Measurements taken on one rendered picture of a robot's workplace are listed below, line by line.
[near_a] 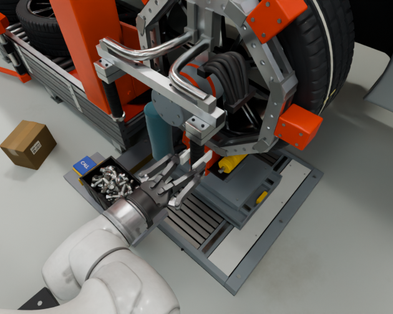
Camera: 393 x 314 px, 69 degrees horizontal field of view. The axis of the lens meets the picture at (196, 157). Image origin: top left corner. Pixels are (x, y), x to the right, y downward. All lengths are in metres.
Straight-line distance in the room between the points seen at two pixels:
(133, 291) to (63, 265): 0.17
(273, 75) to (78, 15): 0.67
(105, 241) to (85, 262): 0.05
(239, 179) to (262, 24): 0.89
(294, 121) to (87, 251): 0.56
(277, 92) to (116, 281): 0.53
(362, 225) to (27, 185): 1.86
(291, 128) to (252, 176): 0.71
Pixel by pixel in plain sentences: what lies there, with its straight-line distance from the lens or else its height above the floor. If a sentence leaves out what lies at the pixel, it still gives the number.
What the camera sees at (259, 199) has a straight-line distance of 1.44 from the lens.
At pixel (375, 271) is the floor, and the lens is 1.69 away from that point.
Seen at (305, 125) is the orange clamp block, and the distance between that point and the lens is 0.77.
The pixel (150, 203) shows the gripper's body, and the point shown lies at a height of 0.86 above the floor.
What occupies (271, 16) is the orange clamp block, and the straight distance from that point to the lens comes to 0.67.
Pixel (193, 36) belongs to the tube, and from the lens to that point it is 0.82.
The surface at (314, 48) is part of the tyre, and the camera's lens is 0.76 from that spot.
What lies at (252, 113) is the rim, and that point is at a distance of 0.98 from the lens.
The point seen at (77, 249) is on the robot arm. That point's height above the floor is 0.89.
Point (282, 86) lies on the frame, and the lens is 0.72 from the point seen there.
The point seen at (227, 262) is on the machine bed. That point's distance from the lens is 1.40.
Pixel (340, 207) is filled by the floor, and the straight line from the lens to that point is 1.77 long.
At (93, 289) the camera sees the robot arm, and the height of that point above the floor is 0.95.
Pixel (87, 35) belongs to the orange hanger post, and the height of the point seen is 0.89.
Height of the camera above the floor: 1.41
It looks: 52 degrees down
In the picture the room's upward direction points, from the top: straight up
